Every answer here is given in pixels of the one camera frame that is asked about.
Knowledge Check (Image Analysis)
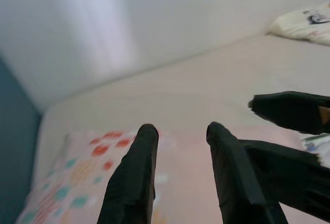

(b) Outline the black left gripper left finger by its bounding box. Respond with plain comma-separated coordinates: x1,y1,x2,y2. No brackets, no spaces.
96,123,159,224

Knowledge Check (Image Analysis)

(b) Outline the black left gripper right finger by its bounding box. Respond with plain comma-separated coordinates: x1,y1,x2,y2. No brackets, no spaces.
206,121,289,224

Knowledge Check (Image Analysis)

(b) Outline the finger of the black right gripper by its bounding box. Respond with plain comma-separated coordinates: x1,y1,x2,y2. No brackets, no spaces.
239,139,330,221
248,91,330,134

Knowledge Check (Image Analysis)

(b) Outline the white book with blue lettering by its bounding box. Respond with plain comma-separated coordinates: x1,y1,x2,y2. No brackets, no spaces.
301,133,330,169

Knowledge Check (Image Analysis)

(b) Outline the pink patterned pillow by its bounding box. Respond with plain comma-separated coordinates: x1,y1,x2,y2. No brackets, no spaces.
15,126,310,224

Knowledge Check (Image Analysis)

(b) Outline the cream cartoon print blanket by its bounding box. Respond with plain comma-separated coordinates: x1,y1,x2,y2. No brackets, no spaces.
265,1,330,47

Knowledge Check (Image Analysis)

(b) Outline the mattress with beige sheet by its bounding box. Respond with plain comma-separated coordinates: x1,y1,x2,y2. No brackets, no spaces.
28,32,330,224

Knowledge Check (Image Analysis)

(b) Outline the dark teal upholstered headboard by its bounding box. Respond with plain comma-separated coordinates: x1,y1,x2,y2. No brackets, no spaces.
0,56,43,224

